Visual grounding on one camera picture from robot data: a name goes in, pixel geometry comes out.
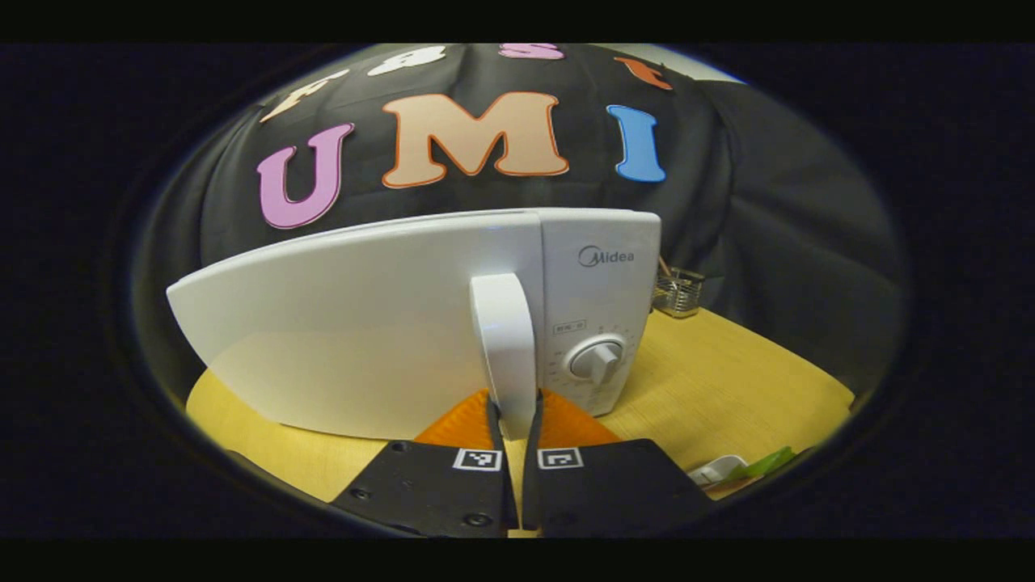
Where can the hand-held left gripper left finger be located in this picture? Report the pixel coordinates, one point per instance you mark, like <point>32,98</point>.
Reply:
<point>428,493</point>

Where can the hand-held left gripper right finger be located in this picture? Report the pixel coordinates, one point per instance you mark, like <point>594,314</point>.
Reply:
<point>614,493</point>

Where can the bread sandwich with lettuce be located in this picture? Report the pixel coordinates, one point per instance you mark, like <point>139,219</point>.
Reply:
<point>764,463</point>

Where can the white microwave oven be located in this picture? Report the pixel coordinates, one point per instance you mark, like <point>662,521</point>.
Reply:
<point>364,323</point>

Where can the clear glass holder with sticks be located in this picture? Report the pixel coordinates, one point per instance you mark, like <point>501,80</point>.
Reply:
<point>678,295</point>

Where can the black backdrop cloth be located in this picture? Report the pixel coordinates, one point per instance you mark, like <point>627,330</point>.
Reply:
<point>768,202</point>

